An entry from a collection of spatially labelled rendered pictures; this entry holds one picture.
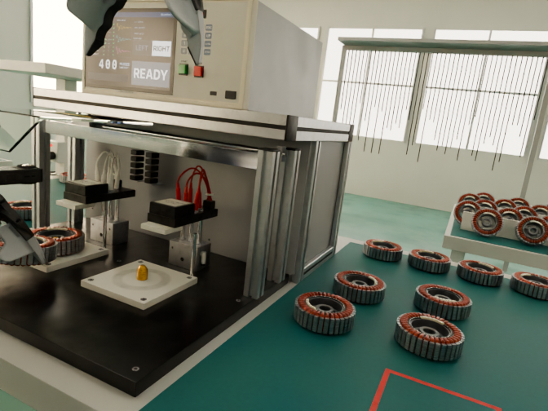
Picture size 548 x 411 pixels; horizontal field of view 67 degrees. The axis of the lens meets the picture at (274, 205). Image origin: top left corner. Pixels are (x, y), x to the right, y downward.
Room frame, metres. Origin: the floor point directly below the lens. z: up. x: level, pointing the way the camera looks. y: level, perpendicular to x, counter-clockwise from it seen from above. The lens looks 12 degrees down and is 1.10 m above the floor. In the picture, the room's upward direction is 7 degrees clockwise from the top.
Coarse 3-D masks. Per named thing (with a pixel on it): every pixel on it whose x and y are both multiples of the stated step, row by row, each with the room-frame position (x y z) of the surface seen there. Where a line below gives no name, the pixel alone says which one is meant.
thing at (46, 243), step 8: (0, 240) 0.70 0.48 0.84; (40, 240) 0.74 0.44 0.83; (48, 240) 0.74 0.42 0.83; (0, 248) 0.66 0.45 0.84; (48, 248) 0.70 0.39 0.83; (56, 248) 0.73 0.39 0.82; (24, 256) 0.67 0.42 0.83; (32, 256) 0.67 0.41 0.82; (48, 256) 0.70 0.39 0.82; (8, 264) 0.66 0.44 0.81; (16, 264) 0.66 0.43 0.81; (24, 264) 0.67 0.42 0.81; (32, 264) 0.67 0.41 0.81; (40, 264) 0.69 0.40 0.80
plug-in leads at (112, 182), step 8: (112, 152) 0.99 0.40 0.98; (112, 160) 0.98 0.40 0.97; (96, 168) 0.96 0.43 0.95; (104, 168) 0.94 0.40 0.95; (112, 168) 0.94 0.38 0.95; (96, 176) 0.95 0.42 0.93; (104, 176) 0.94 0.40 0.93; (112, 176) 0.94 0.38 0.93; (112, 184) 0.93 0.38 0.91; (120, 184) 1.00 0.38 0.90
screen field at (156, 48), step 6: (138, 42) 0.91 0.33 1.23; (144, 42) 0.91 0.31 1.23; (150, 42) 0.90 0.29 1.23; (156, 42) 0.89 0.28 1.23; (162, 42) 0.89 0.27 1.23; (168, 42) 0.88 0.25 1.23; (138, 48) 0.91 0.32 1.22; (144, 48) 0.91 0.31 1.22; (150, 48) 0.90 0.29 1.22; (156, 48) 0.89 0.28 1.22; (162, 48) 0.89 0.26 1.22; (168, 48) 0.88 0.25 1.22; (138, 54) 0.91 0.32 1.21; (144, 54) 0.91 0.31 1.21; (150, 54) 0.90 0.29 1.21; (156, 54) 0.89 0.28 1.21; (162, 54) 0.89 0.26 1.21; (168, 54) 0.88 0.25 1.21
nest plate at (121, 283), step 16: (112, 272) 0.74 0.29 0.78; (128, 272) 0.75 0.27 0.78; (160, 272) 0.77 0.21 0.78; (176, 272) 0.78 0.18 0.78; (96, 288) 0.68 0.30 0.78; (112, 288) 0.67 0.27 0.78; (128, 288) 0.68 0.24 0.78; (144, 288) 0.69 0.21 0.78; (160, 288) 0.70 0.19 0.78; (176, 288) 0.71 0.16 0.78; (144, 304) 0.63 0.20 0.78
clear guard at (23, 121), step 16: (0, 112) 0.74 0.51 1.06; (16, 112) 0.75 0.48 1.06; (32, 112) 0.81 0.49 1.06; (48, 112) 0.90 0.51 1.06; (64, 112) 1.00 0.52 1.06; (0, 128) 0.70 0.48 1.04; (16, 128) 0.69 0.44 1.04; (32, 128) 0.68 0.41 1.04; (0, 144) 0.67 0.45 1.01; (16, 144) 0.66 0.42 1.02
